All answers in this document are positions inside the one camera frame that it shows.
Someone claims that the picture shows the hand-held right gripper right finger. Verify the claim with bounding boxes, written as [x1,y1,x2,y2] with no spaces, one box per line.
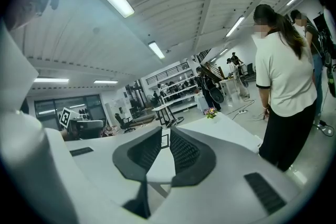
[170,127,217,187]

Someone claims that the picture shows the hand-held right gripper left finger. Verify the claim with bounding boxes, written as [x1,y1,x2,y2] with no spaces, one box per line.
[112,126,163,182]

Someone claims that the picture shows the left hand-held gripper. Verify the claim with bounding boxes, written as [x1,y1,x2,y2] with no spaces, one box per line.
[59,106,104,141]

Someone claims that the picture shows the person's left forearm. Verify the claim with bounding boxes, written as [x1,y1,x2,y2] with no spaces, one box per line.
[60,129,79,141]

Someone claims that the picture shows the black office chair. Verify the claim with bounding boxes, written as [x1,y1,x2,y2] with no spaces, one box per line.
[114,112,136,134]

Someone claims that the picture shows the black and white floor device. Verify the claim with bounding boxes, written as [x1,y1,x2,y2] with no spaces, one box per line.
[166,116,184,128]

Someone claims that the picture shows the pink flowers in white pot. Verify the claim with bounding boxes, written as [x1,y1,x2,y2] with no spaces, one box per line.
[204,106,220,124]

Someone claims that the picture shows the table with white cloth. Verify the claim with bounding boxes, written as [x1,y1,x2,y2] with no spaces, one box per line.
[196,94,211,111]

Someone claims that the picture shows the white high table black legs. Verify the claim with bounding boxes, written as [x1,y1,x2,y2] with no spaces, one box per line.
[152,102,182,126]

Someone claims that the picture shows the white shelving unit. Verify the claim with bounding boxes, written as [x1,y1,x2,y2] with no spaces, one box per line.
[156,74,204,111]

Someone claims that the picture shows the black staircase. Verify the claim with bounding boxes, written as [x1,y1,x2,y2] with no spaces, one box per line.
[196,48,226,79]

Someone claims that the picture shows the person's head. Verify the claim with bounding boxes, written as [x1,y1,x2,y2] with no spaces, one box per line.
[5,0,55,32]

